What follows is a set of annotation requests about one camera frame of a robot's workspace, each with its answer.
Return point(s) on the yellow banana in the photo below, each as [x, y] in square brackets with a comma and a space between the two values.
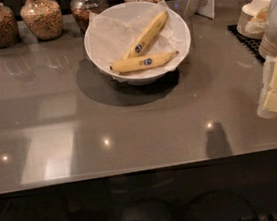
[146, 36]
[141, 63]

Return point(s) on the white bowl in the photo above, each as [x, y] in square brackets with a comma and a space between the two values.
[144, 78]

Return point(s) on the black rubber mat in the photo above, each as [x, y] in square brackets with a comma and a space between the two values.
[251, 44]

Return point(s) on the white paper liner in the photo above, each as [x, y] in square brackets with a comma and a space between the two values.
[109, 38]

